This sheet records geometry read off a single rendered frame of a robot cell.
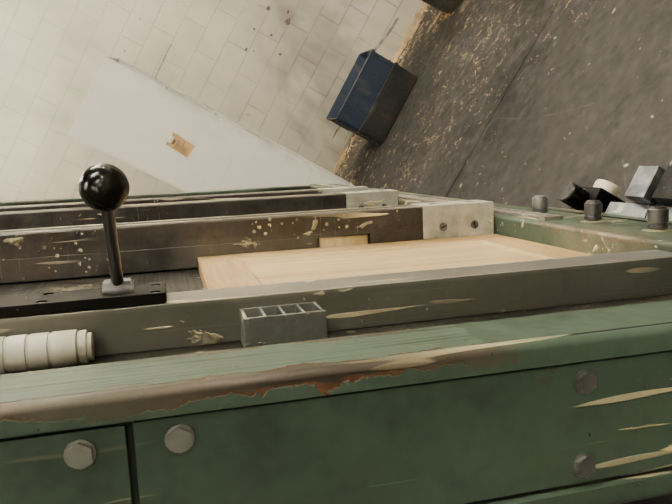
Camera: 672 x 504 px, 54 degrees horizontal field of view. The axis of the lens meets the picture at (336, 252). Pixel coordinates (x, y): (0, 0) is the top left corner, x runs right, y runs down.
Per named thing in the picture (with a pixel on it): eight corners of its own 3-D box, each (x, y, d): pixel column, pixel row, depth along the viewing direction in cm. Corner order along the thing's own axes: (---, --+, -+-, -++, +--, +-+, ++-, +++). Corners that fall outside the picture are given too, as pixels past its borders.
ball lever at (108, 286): (142, 312, 58) (126, 176, 50) (96, 317, 57) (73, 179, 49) (142, 285, 61) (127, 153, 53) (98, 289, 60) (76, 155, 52)
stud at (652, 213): (673, 230, 82) (674, 206, 81) (656, 231, 81) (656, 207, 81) (659, 228, 84) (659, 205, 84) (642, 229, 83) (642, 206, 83)
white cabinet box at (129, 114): (368, 196, 497) (105, 56, 440) (330, 263, 505) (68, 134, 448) (351, 183, 555) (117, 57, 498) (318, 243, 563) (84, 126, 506)
